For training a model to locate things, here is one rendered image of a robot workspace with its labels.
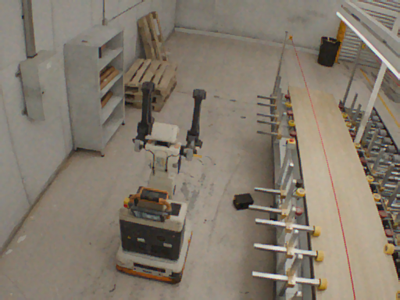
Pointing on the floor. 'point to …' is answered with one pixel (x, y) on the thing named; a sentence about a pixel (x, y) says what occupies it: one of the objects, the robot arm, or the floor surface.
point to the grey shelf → (82, 53)
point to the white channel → (383, 41)
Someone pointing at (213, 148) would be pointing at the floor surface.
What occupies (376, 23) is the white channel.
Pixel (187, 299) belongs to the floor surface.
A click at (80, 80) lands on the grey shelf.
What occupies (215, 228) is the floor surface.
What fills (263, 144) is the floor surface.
